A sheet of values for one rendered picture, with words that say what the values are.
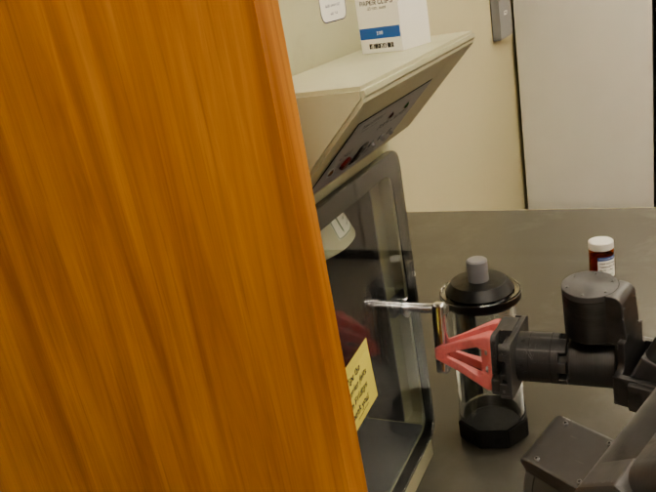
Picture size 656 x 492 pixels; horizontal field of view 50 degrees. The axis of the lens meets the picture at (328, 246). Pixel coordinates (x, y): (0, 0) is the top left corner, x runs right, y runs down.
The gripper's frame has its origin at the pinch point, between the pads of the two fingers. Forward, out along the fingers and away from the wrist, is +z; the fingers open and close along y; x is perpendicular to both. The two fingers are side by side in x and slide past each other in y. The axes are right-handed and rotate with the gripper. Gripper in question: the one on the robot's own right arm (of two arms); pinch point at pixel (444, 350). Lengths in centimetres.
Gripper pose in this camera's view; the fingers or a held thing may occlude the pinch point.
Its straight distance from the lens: 87.3
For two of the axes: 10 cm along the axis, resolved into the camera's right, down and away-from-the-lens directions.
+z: -8.9, 0.0, 4.5
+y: -4.4, 2.6, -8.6
